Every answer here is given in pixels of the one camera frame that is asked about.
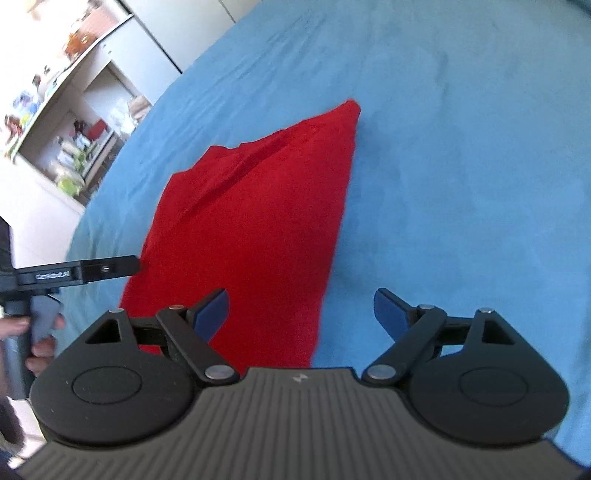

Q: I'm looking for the red knit sweater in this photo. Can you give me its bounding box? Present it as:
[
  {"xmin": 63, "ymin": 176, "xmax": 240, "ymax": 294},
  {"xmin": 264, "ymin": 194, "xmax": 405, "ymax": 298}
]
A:
[{"xmin": 119, "ymin": 99, "xmax": 362, "ymax": 370}]

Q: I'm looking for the person's left hand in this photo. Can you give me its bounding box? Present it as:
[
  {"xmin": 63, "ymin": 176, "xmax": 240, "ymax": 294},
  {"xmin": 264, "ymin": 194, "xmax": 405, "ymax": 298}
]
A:
[{"xmin": 0, "ymin": 314, "xmax": 66, "ymax": 378}]

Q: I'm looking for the white shelf unit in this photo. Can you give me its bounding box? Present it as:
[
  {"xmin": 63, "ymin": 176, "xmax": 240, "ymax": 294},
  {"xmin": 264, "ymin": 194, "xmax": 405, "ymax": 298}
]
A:
[{"xmin": 0, "ymin": 14, "xmax": 153, "ymax": 208}]

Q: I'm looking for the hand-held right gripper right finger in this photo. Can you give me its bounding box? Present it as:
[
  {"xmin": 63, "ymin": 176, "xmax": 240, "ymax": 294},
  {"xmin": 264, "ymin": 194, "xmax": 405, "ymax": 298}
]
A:
[{"xmin": 361, "ymin": 288, "xmax": 518, "ymax": 384}]

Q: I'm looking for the beige cloth bag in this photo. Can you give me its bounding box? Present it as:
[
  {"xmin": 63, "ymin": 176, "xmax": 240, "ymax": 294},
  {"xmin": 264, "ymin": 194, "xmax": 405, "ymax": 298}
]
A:
[{"xmin": 127, "ymin": 95, "xmax": 153, "ymax": 123}]

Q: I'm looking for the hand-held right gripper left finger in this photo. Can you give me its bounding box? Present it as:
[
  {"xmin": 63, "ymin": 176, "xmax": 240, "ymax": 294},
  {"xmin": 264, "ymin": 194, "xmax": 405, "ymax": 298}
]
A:
[{"xmin": 85, "ymin": 288, "xmax": 241, "ymax": 384}]

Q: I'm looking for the bed with blue sheet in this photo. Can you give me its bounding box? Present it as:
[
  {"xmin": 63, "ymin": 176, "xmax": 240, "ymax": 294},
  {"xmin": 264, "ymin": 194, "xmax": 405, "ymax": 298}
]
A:
[{"xmin": 65, "ymin": 0, "xmax": 591, "ymax": 457}]

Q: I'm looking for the white and grey wardrobe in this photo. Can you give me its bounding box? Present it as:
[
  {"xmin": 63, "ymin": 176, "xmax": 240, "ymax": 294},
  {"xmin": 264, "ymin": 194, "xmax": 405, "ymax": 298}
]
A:
[{"xmin": 120, "ymin": 0, "xmax": 259, "ymax": 75}]

